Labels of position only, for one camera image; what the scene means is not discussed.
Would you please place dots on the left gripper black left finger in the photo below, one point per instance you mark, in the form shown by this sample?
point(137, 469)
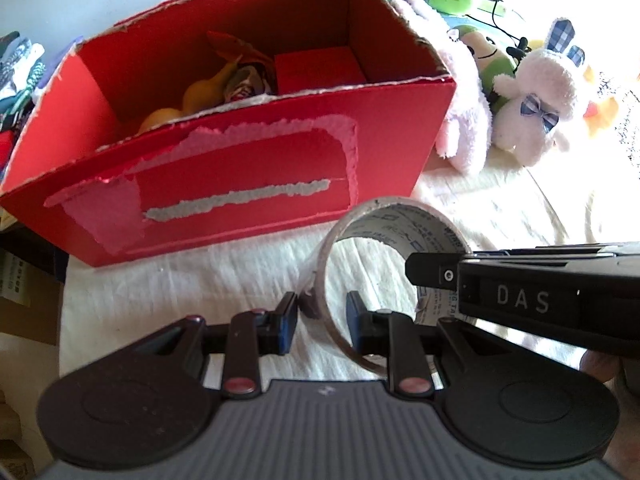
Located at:
point(268, 332)

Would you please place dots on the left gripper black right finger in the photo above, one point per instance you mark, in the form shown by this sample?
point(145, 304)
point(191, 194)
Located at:
point(378, 333)

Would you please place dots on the clear packing tape roll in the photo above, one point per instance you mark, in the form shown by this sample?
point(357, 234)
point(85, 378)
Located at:
point(345, 239)

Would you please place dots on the person's right hand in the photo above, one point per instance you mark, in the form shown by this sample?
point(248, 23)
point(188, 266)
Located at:
point(623, 452)

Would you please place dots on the white bunny plush toy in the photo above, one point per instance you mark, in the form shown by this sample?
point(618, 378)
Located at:
point(547, 92)

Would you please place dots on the pink plush toy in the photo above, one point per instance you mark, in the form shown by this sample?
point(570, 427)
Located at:
point(465, 134)

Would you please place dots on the red cardboard box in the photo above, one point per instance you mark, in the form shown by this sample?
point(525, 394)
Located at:
point(354, 114)

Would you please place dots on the orange gourd toy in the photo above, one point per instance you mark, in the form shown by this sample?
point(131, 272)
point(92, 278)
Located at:
point(201, 95)

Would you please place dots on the green plush toy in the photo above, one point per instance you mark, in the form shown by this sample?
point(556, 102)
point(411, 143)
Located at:
point(480, 55)

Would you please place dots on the green striped clothing pile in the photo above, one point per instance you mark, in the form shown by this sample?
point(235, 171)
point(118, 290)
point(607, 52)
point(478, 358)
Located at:
point(22, 68)

